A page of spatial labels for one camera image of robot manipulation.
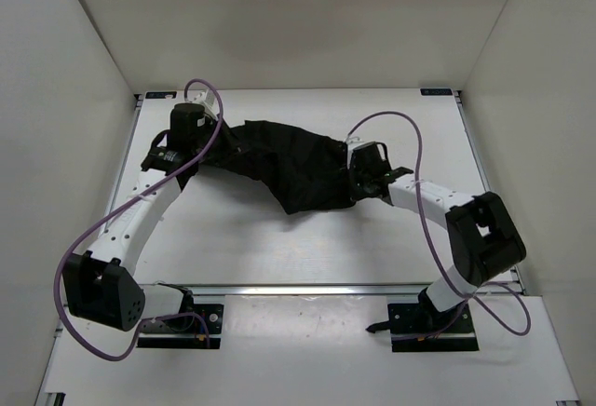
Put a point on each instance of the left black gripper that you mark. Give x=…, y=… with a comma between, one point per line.
x=211, y=121

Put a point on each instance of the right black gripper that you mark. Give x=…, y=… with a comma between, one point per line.
x=355, y=195

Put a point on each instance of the black skirt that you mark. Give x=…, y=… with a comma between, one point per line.
x=303, y=170

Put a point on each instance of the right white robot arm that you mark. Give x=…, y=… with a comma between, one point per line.
x=484, y=240

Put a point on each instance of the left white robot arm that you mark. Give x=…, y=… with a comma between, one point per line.
x=99, y=283

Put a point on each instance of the left blue label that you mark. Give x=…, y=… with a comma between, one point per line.
x=160, y=95

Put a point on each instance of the blue label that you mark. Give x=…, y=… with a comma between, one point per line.
x=160, y=95
x=436, y=92

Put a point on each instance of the right blue label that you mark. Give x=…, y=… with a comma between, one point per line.
x=436, y=92

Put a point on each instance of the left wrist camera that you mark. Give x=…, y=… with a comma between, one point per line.
x=207, y=99

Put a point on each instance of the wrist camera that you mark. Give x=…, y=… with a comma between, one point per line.
x=353, y=142
x=207, y=99

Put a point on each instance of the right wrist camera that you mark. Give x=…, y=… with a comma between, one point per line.
x=353, y=142

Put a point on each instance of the aluminium rail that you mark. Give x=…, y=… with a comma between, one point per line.
x=334, y=289

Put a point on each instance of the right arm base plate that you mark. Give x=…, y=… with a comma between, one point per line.
x=413, y=330

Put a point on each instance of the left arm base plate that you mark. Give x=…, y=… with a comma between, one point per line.
x=187, y=333

